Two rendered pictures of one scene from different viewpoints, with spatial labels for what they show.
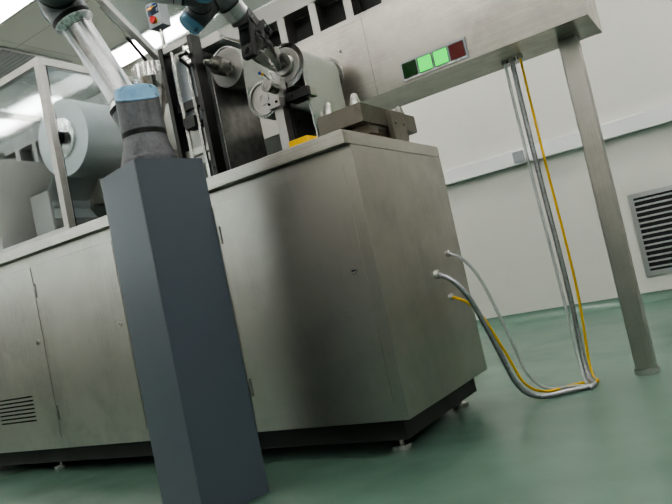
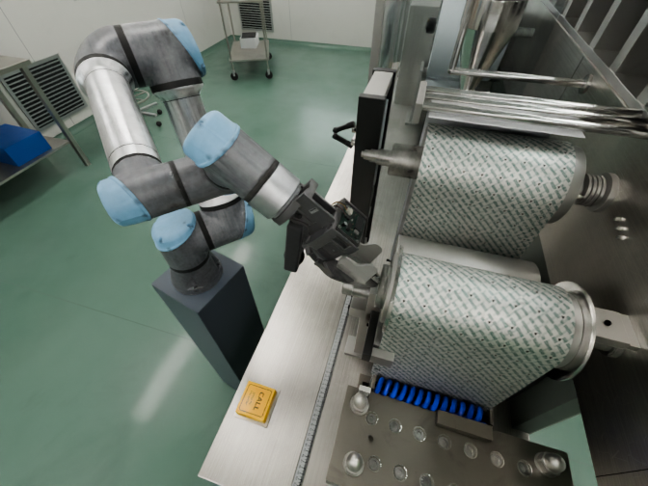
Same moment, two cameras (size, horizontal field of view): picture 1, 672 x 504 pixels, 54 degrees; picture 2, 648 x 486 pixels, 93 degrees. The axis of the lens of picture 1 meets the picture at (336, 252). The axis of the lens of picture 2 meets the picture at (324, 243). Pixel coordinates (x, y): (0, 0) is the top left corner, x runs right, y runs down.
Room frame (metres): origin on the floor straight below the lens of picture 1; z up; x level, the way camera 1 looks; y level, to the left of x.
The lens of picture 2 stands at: (1.98, -0.21, 1.68)
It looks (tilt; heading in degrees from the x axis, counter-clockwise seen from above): 48 degrees down; 75
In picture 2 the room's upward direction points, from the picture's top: straight up
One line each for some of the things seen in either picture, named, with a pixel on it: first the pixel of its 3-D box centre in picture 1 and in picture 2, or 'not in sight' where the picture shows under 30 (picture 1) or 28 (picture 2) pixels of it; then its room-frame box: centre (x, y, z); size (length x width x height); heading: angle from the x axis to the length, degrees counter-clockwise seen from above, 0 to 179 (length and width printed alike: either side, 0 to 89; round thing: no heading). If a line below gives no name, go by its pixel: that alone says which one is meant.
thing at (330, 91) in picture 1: (327, 103); (441, 373); (2.23, -0.08, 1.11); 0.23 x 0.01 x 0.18; 148
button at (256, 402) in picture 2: (305, 143); (256, 401); (1.88, 0.02, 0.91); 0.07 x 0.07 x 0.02; 58
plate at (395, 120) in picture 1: (398, 127); not in sight; (2.17, -0.29, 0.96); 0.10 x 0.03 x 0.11; 148
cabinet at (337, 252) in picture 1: (153, 341); not in sight; (2.70, 0.81, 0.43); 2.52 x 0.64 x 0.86; 58
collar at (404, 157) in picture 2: (221, 66); (405, 160); (2.27, 0.26, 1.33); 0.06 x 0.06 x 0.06; 58
